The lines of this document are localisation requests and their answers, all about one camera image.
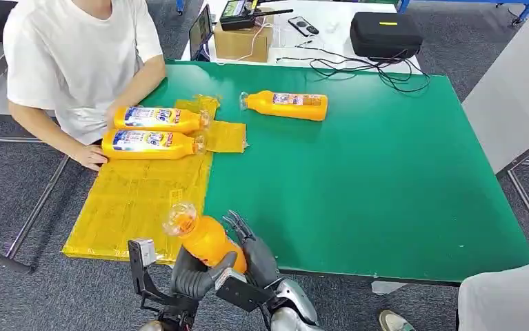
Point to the person's left hand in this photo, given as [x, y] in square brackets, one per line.
[110, 115]

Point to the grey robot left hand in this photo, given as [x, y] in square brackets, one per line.
[191, 278]

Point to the person's right hand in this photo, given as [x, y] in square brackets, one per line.
[89, 157]

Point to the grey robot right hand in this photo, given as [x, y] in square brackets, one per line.
[262, 260]

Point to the orange drink bottle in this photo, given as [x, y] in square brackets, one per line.
[207, 242]
[154, 119]
[287, 106]
[150, 144]

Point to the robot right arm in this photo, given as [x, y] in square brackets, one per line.
[294, 304]

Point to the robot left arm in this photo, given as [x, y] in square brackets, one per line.
[172, 320]

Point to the yellow sheet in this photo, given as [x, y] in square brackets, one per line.
[141, 205]

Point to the black tablet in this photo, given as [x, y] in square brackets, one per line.
[200, 34]

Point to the green table mat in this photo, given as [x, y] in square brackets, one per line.
[360, 182]

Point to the person's shoe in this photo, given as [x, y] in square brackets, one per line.
[394, 322]

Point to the cardboard box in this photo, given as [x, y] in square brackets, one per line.
[241, 43]

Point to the black radio controller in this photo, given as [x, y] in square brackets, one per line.
[241, 16]

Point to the black handheld remote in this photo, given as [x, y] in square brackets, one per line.
[303, 26]

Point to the seated person in grey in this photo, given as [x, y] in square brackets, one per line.
[506, 297]

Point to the black carrying case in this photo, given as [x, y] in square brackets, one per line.
[385, 34]

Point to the pale grey side table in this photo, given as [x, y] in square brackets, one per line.
[511, 91]

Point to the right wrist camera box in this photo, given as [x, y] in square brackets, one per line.
[241, 290]

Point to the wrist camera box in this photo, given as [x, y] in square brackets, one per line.
[241, 290]
[143, 252]

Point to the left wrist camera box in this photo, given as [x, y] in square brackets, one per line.
[143, 252]

